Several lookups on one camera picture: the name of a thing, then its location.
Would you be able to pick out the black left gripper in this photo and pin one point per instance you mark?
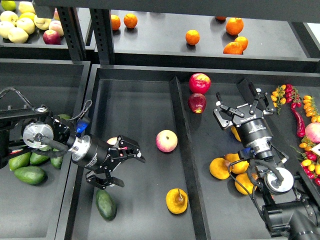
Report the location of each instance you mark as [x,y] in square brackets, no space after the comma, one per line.
[90,152]

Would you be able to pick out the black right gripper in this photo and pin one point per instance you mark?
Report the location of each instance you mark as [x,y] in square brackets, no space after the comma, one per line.
[249,121]

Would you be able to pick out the dark green avocado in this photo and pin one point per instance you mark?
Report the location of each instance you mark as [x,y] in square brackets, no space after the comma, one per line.
[105,205]

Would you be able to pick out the yellow pear with stem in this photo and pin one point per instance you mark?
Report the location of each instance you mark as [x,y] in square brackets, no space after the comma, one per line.
[176,201]

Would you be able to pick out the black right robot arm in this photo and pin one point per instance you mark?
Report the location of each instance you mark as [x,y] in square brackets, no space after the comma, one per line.
[288,209]

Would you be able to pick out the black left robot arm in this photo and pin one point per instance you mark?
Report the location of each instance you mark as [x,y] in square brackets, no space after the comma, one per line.
[38,130]

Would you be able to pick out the yellow pear upper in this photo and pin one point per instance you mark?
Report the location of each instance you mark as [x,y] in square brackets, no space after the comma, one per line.
[235,133]

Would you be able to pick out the yellow pear left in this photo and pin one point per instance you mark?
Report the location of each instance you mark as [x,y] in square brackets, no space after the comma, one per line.
[219,168]

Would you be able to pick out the green avocado bottom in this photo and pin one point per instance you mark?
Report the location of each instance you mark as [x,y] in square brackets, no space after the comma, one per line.
[32,175]

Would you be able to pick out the green avocado lower left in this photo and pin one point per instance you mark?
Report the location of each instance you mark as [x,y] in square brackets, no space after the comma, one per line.
[19,161]

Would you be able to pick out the pink apple left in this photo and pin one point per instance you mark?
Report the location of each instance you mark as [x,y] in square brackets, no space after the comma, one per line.
[112,141]

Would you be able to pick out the pink apple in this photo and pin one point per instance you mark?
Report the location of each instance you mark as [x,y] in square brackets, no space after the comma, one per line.
[166,141]
[112,141]

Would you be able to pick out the orange cherry tomato vine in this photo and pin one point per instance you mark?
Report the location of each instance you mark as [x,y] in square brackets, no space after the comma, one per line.
[278,97]

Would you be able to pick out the dark red apple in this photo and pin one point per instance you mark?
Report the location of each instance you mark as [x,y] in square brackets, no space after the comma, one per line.
[197,103]

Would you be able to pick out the bright red apple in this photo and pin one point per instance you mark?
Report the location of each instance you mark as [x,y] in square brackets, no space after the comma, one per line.
[199,83]

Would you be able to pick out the red chili pepper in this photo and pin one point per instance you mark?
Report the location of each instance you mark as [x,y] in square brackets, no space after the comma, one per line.
[300,125]

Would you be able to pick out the pink apple centre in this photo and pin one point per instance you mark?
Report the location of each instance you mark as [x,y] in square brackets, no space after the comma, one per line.
[166,141]

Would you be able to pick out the orange front right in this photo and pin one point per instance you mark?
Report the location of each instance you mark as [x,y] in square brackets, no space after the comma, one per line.
[233,48]

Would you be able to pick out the pink peach right edge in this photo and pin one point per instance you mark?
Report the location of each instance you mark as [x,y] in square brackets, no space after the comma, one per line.
[312,132]

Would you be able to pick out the orange mid right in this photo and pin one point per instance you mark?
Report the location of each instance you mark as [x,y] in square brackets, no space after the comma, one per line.
[243,41]

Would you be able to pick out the black centre tray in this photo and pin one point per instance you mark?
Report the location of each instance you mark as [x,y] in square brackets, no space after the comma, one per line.
[141,101]

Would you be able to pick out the black tray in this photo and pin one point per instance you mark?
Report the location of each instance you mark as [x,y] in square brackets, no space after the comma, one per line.
[41,212]
[141,101]

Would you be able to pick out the large orange upper right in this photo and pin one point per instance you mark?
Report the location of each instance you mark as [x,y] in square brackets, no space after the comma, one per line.
[234,26]

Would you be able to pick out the orange on shelf centre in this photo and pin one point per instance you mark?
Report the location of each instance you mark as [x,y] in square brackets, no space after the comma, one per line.
[192,37]

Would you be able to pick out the black left tray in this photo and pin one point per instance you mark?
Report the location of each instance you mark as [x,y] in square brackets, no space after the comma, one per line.
[41,212]

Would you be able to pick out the red apple on shelf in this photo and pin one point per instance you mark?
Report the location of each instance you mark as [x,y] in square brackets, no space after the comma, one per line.
[51,37]

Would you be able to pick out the orange upper left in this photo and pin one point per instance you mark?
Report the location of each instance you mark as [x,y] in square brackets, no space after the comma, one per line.
[130,20]

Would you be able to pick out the yellow green apple front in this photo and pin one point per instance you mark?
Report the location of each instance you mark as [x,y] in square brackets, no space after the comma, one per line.
[17,35]

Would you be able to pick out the green lime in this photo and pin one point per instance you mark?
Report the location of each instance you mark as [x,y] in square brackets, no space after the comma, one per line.
[8,5]

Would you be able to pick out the orange behind post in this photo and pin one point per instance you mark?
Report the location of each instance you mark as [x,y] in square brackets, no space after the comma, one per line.
[115,22]

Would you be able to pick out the black shelf post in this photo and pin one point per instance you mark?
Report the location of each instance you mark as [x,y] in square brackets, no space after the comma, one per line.
[72,32]

